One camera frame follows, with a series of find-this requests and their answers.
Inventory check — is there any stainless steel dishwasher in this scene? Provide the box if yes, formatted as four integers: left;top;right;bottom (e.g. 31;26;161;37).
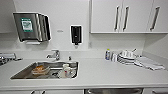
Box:
84;87;145;94

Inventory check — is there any black soap dispenser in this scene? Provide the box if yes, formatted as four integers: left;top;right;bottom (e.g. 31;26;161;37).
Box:
70;24;83;46

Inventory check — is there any small chrome sink knob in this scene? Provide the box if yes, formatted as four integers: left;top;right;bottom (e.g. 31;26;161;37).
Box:
67;56;73;62

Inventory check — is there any white blue soap bottle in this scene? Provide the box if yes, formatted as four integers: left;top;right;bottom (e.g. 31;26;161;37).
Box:
104;48;112;61

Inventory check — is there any white mug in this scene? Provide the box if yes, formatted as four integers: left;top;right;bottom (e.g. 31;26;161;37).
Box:
61;63;76;80

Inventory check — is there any small white bottle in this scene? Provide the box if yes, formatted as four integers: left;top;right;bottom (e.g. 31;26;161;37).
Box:
111;52;118;63

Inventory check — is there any chrome sink faucet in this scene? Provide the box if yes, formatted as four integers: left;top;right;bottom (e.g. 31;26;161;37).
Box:
45;49;61;62

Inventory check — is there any stack of white plates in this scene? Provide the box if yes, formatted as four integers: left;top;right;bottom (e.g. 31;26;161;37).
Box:
116;54;138;66

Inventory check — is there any white bowl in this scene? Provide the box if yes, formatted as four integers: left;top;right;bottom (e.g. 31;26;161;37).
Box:
120;49;135;59

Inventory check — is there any steel paper towel dispenser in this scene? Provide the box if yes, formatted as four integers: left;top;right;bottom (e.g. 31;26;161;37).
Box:
12;12;52;45

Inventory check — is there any white sink base cabinet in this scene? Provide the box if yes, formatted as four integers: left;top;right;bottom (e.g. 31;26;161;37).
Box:
19;89;86;94

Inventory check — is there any stainless steel sink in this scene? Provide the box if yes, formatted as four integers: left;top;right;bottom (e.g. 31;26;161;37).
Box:
9;60;80;81

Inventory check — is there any white folded cloth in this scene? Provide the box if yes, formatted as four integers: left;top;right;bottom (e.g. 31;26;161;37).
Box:
134;55;166;72

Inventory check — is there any red white packet pile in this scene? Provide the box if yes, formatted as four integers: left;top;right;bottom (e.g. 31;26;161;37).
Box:
0;52;23;66

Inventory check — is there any small grey wall label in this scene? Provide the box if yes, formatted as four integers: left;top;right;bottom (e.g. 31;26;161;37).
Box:
56;29;65;34

